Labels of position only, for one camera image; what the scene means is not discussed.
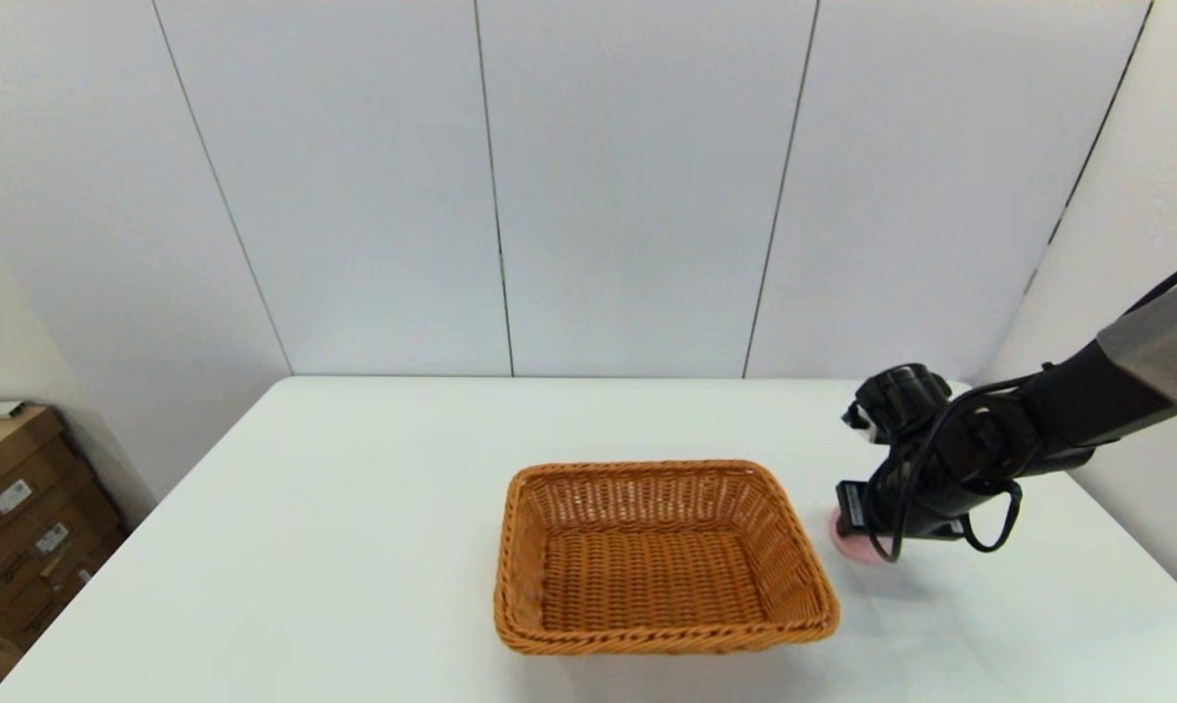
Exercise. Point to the pink peach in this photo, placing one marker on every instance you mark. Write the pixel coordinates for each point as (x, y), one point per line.
(847, 545)

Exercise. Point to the cardboard box with white label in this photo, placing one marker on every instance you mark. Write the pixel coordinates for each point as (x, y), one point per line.
(56, 566)

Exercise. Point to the cardboard box under white sheet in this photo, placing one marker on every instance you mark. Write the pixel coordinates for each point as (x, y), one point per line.
(2, 449)

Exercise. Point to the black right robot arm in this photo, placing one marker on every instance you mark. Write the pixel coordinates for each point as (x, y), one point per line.
(1086, 400)

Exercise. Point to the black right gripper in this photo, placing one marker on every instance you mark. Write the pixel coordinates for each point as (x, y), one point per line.
(925, 503)

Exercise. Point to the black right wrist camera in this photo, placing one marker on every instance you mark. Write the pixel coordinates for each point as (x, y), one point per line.
(901, 395)

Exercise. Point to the low cardboard box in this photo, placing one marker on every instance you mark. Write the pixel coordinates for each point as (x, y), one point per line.
(2, 625)

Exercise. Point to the brown wicker basket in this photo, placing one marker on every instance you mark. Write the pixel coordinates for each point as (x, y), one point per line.
(647, 576)

